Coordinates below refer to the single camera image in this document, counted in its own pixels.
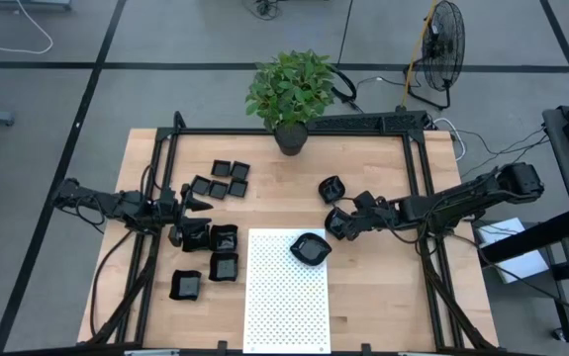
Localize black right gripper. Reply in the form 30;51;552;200
340;190;407;242

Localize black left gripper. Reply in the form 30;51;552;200
152;183;215;248

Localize white perforated metal shelf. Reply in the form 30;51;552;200
241;227;332;355

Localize black perforated box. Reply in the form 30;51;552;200
308;110;431;134

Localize black headphones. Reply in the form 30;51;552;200
330;63;364;114

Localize green potted plant black pot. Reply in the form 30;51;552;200
244;48;337;157

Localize black floor fan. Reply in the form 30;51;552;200
402;0;467;112

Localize black aluminium table frame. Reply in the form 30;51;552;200
76;110;502;355

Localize black arm base cable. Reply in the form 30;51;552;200
88;227;138;338

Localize yellow hanging cable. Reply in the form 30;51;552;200
400;0;438;109

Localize black floor cable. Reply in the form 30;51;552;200
336;0;355;65

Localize white floor cable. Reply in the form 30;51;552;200
0;0;55;55

